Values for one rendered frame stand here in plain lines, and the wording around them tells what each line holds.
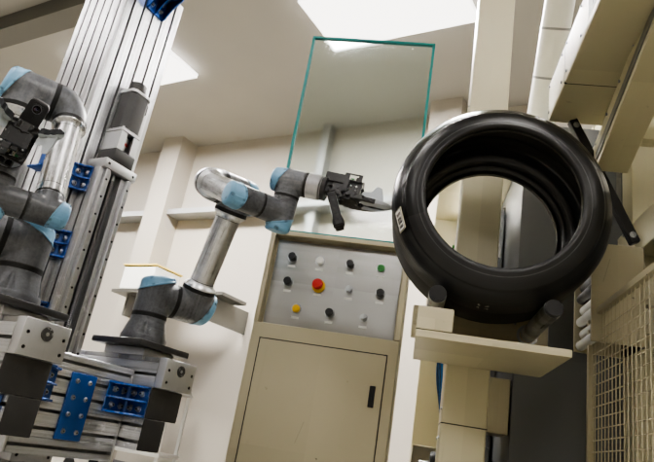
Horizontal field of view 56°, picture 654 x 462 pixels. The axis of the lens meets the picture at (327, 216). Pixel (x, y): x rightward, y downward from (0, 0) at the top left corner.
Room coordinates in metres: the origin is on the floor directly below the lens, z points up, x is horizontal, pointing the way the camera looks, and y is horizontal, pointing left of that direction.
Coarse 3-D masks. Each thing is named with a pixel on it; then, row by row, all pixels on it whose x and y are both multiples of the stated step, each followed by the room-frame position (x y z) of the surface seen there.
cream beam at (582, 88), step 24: (600, 0) 1.21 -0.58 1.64; (624, 0) 1.20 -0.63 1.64; (648, 0) 1.19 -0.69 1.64; (576, 24) 1.43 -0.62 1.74; (600, 24) 1.30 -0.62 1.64; (624, 24) 1.28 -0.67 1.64; (576, 48) 1.43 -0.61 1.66; (600, 48) 1.38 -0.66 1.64; (624, 48) 1.37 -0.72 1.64; (576, 72) 1.51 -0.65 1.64; (600, 72) 1.49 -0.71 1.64; (552, 96) 1.73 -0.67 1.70; (576, 96) 1.63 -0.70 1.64; (600, 96) 1.60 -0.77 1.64; (552, 120) 1.78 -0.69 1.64; (600, 120) 1.73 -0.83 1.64
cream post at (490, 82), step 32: (480, 0) 1.85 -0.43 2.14; (512, 0) 1.83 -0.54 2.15; (480, 32) 1.85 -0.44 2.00; (512, 32) 1.83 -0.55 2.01; (480, 64) 1.85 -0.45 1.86; (480, 96) 1.85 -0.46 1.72; (480, 192) 1.84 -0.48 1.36; (480, 224) 1.84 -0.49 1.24; (480, 256) 1.84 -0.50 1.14; (448, 384) 1.85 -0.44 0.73; (480, 384) 1.83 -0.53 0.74; (448, 416) 1.85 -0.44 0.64; (480, 416) 1.83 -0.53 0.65; (448, 448) 1.85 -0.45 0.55; (480, 448) 1.83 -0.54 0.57
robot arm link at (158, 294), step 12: (144, 276) 2.05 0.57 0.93; (156, 276) 2.02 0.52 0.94; (144, 288) 2.03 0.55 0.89; (156, 288) 2.02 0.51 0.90; (168, 288) 2.04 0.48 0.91; (180, 288) 2.08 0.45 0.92; (144, 300) 2.02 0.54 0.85; (156, 300) 2.02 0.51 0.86; (168, 300) 2.05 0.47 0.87; (180, 300) 2.07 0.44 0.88; (156, 312) 2.03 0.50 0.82; (168, 312) 2.08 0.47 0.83
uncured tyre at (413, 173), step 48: (432, 144) 1.49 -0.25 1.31; (480, 144) 1.69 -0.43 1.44; (528, 144) 1.62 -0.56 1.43; (576, 144) 1.43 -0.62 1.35; (432, 192) 1.76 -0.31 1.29; (576, 192) 1.63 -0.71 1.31; (432, 240) 1.49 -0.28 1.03; (576, 240) 1.42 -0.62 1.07; (480, 288) 1.48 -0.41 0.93; (528, 288) 1.45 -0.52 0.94; (576, 288) 1.49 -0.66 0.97
